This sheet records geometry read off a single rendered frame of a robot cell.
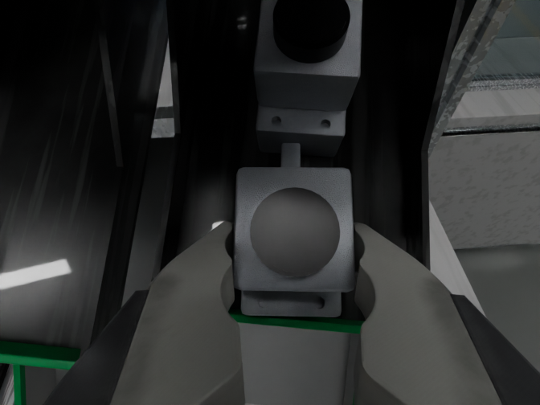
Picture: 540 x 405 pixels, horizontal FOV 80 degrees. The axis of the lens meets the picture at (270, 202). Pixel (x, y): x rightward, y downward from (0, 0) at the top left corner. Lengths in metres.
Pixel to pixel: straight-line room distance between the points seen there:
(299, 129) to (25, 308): 0.16
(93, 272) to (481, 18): 0.23
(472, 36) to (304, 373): 0.29
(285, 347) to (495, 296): 1.49
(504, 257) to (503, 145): 0.89
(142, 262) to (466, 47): 0.28
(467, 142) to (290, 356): 0.81
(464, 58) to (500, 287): 1.61
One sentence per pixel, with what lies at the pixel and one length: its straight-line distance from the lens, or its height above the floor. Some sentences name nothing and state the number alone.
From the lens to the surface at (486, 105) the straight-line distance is 1.02.
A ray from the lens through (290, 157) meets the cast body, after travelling 0.17.
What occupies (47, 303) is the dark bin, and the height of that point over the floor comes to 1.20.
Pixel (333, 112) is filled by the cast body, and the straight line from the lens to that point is 0.17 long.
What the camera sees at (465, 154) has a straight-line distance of 1.06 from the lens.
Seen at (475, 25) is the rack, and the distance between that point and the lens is 0.21.
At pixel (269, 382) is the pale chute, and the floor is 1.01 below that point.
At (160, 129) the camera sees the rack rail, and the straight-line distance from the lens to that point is 0.22.
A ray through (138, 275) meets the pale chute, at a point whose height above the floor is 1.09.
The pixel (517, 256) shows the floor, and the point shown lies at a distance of 1.94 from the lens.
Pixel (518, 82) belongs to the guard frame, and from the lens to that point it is 1.11.
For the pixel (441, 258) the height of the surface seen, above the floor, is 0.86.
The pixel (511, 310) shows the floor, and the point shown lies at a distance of 1.77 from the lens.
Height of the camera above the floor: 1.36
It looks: 53 degrees down
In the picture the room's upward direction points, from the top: 1 degrees clockwise
